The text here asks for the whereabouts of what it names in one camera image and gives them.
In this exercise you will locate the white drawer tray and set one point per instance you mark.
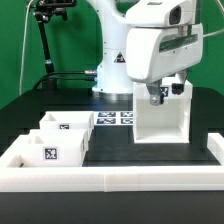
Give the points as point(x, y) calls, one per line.
point(68, 120)
point(54, 148)

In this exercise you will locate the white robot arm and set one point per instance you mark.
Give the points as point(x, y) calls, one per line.
point(113, 81)

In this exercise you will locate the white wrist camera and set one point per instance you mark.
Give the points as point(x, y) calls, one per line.
point(160, 13)

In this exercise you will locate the black camera stand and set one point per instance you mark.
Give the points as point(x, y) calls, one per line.
point(44, 11)

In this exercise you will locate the white U-shaped border frame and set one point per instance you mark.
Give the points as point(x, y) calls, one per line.
point(15, 177)

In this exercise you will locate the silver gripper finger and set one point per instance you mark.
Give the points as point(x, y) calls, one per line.
point(156, 95)
point(178, 85)

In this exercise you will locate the white marker base plate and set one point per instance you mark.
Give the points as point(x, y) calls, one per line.
point(113, 118)

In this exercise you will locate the white front drawer tray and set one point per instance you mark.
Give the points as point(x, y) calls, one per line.
point(54, 148)

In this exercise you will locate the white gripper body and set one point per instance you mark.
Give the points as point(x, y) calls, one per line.
point(152, 54)

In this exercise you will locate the white drawer cabinet box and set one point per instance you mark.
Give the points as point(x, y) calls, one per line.
point(166, 123)

